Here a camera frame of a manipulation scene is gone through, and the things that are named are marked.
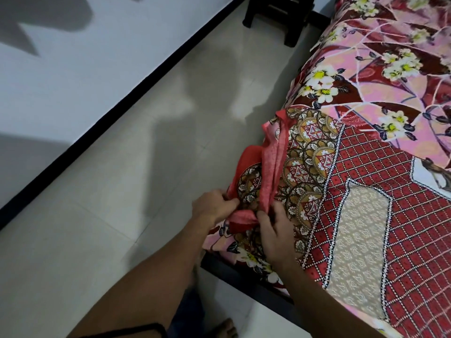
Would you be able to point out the person's right forearm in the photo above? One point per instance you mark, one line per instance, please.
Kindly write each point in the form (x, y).
(327, 306)

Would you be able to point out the person's foot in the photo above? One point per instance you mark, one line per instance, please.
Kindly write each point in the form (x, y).
(223, 329)

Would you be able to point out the person's right thumb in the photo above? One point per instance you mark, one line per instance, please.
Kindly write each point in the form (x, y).
(263, 220)

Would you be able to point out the person's right hand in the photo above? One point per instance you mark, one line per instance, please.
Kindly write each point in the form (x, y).
(280, 239)

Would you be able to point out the red patterned garment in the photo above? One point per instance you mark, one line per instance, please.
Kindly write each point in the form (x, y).
(370, 179)

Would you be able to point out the person's blue shorts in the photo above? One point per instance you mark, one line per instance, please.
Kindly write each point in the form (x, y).
(190, 316)

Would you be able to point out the person's left hand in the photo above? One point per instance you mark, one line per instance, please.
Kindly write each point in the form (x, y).
(210, 211)

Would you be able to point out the black skirting board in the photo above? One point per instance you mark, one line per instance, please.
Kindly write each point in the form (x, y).
(116, 109)

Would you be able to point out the person's left fingers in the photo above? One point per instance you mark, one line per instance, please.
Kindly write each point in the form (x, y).
(230, 206)

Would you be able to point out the black stool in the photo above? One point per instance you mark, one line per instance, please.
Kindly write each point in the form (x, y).
(282, 14)

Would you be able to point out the pink floral bedsheet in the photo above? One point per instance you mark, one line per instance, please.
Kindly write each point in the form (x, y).
(387, 49)

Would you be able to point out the person's left forearm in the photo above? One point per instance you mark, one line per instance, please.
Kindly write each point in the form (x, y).
(141, 288)

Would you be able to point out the black bed frame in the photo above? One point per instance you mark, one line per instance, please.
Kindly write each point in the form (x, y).
(246, 282)

